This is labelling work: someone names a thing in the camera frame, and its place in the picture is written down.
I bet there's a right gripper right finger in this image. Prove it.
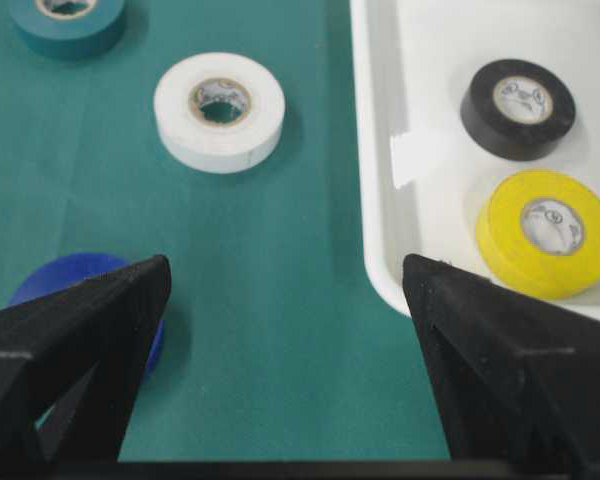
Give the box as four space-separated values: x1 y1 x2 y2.
402 254 600 479

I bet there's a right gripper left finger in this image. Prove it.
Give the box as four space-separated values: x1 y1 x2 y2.
0 255 171 463

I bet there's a blue tape roll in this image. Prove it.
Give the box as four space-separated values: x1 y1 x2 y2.
7 252 165 384

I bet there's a yellow tape roll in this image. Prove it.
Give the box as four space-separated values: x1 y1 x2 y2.
476 170 600 300

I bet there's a black tape roll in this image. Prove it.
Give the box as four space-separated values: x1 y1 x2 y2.
460 59 576 162

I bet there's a white tape roll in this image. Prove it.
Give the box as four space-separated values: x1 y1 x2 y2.
153 52 286 174

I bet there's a green tape roll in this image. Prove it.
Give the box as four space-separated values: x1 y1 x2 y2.
9 1 126 60

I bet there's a white plastic case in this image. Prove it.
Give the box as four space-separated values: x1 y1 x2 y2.
350 1 600 314

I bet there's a green table cloth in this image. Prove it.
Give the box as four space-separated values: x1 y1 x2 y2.
0 1 448 461

